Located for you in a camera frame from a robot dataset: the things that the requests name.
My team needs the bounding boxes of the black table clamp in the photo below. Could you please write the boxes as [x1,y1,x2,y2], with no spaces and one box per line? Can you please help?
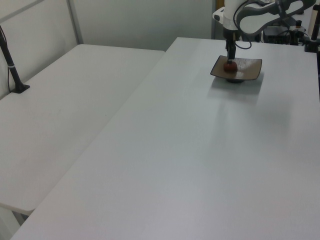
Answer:
[303,36,320,54]

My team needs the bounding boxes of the black electronics box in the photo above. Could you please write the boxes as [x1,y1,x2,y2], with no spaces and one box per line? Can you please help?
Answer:
[262,24,301,46]

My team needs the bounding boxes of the thin black stand cable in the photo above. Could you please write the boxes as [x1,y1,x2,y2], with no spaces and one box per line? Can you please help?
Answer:
[6,67,12,93]

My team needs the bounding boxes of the black camera stand pole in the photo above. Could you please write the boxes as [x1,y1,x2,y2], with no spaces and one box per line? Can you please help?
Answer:
[0,24,31,95]

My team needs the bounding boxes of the small round reddish-brown food item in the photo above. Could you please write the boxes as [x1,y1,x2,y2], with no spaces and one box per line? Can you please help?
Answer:
[222,61,238,74]

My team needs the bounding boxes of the white cylinder post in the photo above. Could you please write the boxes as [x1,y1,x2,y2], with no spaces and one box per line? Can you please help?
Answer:
[308,1,320,41]

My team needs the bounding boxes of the square brown ceramic plate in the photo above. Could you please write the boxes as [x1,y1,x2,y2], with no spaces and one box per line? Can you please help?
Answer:
[209,55,263,84]

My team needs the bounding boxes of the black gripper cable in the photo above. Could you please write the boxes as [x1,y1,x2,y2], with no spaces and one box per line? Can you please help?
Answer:
[232,0,253,50]

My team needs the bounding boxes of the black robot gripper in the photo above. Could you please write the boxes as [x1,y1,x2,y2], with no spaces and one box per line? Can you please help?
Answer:
[222,27,239,62]

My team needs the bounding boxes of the emergency stop button box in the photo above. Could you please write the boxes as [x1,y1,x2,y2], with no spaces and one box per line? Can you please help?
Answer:
[294,19,308,33]

